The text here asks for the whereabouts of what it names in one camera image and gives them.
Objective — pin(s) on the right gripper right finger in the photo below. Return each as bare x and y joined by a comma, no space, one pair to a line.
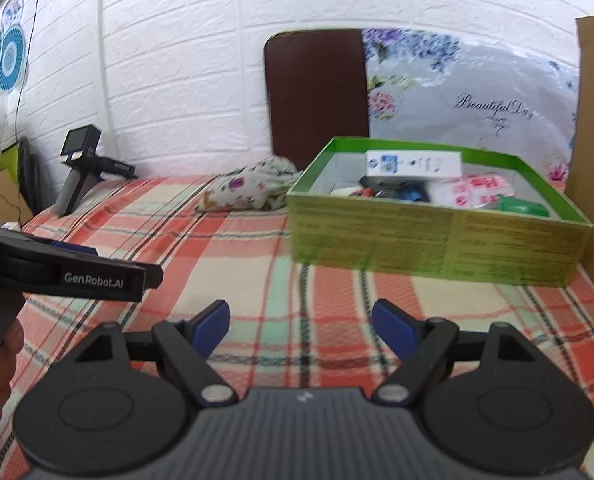
427,349

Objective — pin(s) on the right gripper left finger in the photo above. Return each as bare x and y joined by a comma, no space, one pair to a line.
181,349

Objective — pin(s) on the white red printed plastic bag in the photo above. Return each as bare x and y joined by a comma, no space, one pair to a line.
473,191

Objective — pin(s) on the white printed carton box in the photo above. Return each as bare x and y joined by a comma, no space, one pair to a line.
413,164

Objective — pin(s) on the spare black handheld gripper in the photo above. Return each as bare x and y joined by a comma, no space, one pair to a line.
86,168

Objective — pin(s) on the green cardboard box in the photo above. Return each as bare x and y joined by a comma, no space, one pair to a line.
420,239

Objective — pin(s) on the red snack packet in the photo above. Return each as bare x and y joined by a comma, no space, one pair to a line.
367,191

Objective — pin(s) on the green plastic object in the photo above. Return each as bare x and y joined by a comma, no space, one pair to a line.
514,205

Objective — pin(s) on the floral fabric pouch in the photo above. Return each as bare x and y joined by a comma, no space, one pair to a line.
261,186

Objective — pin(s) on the floral plastic bedding bag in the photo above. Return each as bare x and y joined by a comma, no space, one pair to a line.
438,88

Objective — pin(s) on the dark brown headboard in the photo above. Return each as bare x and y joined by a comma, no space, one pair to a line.
316,89

